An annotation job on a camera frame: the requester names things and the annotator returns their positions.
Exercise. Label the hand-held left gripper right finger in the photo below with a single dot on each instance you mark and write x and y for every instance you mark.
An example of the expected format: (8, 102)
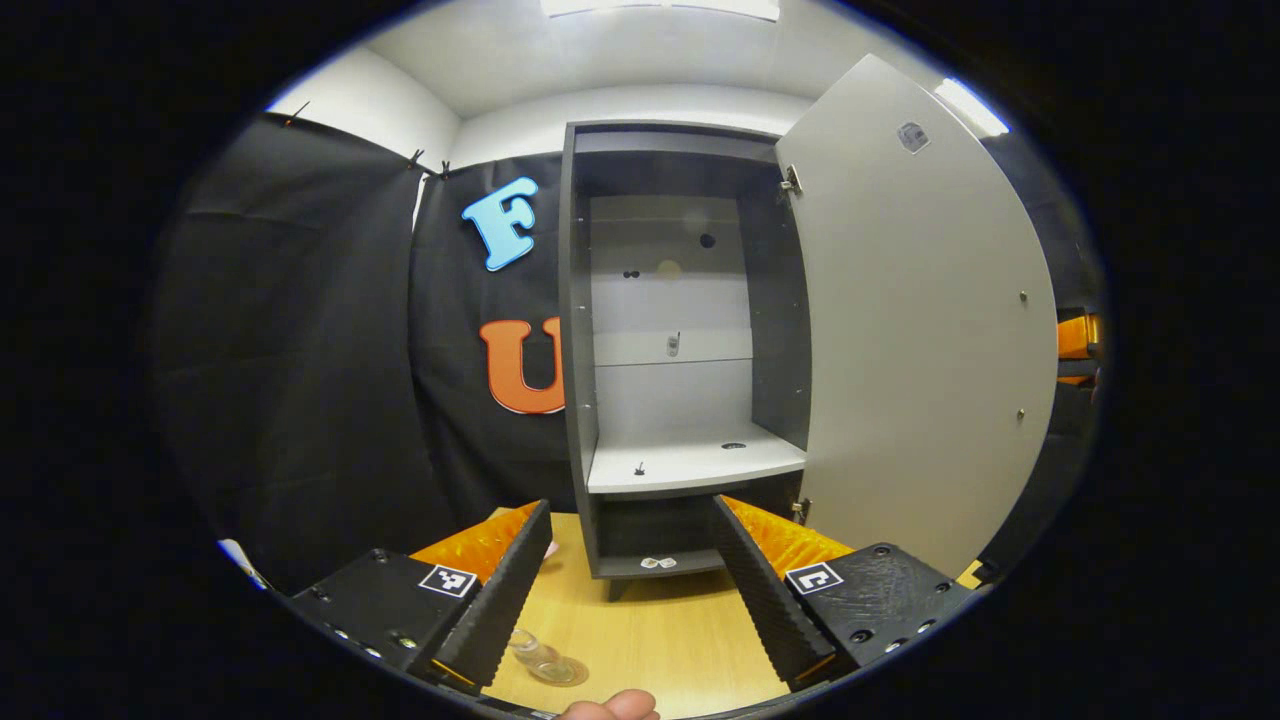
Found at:
(765, 610)

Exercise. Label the metal door hinge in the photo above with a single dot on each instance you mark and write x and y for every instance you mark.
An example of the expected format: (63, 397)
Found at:
(791, 180)
(800, 511)

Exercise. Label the white cabinet shelf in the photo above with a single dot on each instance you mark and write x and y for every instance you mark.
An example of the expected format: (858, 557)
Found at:
(690, 460)

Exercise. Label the clear glass bottle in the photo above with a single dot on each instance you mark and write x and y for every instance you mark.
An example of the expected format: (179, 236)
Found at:
(530, 650)

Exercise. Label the ceiling light panel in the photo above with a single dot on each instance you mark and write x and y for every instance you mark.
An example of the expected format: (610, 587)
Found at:
(660, 8)
(970, 108)

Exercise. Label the grey cabinet door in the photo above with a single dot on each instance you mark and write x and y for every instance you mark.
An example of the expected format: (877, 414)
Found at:
(920, 350)

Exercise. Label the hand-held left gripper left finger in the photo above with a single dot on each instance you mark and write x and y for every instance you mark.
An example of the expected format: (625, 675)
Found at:
(500, 600)

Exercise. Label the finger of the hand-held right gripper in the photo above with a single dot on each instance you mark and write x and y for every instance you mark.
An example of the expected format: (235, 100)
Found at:
(1078, 338)

